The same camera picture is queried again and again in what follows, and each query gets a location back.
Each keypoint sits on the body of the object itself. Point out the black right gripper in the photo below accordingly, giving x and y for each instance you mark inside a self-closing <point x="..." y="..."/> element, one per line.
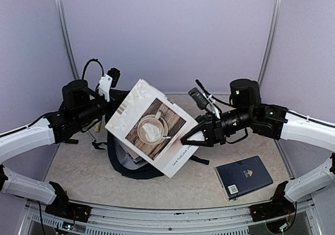
<point x="212" y="130"/>

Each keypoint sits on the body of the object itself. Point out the white book with photo cover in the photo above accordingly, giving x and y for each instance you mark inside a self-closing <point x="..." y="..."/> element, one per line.
<point x="148" y="123"/>

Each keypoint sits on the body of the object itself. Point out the dark blue notebook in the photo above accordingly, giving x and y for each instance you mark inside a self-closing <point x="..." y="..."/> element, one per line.
<point x="243" y="177"/>

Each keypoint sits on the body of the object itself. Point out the navy blue student backpack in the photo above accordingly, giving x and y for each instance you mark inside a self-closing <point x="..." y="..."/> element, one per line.
<point x="117" y="155"/>

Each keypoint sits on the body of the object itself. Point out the pink booklet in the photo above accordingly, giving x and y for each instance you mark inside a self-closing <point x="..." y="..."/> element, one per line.
<point x="134" y="156"/>

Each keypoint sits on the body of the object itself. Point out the grey book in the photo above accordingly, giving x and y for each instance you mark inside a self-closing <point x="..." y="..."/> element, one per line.
<point x="131" y="163"/>

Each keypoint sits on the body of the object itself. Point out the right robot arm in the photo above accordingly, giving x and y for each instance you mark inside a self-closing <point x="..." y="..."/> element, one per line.
<point x="268" y="120"/>

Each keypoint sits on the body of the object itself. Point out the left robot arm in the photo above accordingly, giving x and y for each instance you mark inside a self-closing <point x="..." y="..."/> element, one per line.
<point x="80" y="110"/>

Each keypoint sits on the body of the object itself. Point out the yellow highlighter marker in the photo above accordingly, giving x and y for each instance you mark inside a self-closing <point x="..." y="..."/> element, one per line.
<point x="98" y="127"/>

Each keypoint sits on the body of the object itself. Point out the clear ballpoint pen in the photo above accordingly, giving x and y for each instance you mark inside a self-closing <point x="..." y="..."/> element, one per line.
<point x="91" y="136"/>

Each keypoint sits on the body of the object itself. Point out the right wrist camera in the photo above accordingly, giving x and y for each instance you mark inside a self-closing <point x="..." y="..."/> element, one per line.
<point x="200" y="100"/>

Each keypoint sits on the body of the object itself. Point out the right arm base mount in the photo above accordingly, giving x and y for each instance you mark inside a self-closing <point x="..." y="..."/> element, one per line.
<point x="276" y="207"/>

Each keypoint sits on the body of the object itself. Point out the aluminium front rail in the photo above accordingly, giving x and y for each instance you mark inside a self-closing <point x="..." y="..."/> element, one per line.
<point x="104" y="219"/>

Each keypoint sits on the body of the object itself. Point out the aluminium corner post right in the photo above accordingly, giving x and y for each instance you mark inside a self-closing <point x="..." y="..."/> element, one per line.
<point x="272" y="15"/>

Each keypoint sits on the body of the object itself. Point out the aluminium corner post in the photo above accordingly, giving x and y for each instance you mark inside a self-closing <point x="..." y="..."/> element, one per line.
<point x="272" y="15"/>
<point x="66" y="39"/>

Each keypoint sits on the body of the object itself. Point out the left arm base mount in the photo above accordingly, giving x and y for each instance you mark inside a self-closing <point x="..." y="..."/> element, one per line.
<point x="62" y="207"/>

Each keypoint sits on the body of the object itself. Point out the aluminium corner post left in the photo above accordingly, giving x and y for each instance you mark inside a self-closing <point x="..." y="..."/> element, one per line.
<point x="66" y="39"/>

